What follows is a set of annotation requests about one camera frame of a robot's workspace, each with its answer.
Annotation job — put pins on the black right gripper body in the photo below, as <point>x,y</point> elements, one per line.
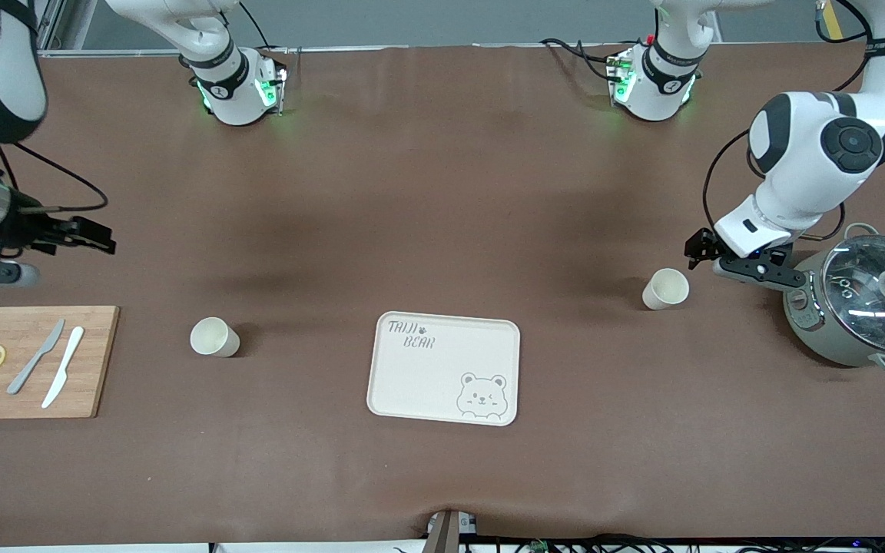
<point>30,228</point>

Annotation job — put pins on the white IKEA cup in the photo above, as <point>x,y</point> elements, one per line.
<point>213,338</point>
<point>665,289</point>

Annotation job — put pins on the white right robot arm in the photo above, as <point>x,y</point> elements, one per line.
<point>235,96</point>

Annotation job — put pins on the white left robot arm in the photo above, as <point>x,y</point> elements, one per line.
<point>796,169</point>

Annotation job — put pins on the cream tray with bear print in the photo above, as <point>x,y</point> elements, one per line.
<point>427,376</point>

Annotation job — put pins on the wooden cutting board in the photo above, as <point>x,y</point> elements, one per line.
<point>93,361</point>

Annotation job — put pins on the grey electric cooking pot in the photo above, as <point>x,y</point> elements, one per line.
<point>807,322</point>

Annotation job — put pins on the white plastic knife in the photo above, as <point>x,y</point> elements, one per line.
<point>62,369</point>

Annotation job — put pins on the grey plastic knife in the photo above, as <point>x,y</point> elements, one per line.
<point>34,359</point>

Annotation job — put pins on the glass pot lid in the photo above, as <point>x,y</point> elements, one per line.
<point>865,299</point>

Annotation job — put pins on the brown table mat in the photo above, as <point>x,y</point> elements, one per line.
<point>442,192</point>

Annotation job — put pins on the aluminium frame post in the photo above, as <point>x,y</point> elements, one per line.
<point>51,27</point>

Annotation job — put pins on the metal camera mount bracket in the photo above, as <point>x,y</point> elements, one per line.
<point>446,534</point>

